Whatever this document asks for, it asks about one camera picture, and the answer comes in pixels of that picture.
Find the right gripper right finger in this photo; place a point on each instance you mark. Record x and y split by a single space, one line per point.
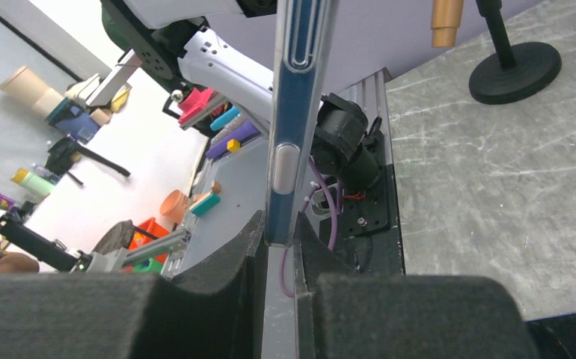
341 314

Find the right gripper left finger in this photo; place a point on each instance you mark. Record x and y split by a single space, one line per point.
212 310

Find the black phone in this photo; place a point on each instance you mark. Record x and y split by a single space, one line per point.
302 45
555 336

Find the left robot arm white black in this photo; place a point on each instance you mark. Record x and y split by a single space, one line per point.
175 40

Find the cluttered background table items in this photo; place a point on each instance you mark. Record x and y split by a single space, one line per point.
160 157

